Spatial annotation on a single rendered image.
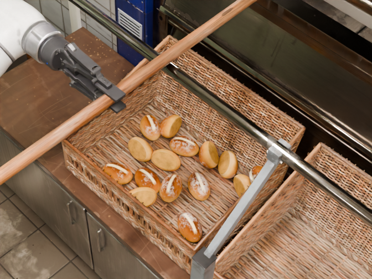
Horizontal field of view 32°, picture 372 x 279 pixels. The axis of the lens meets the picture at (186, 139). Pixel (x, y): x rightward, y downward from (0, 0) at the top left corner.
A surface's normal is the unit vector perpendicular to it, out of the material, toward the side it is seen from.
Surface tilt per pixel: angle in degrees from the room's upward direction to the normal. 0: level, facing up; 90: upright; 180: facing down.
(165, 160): 51
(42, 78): 0
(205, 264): 0
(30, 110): 0
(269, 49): 70
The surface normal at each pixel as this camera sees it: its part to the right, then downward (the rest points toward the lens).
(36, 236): 0.04, -0.61
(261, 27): -0.64, 0.30
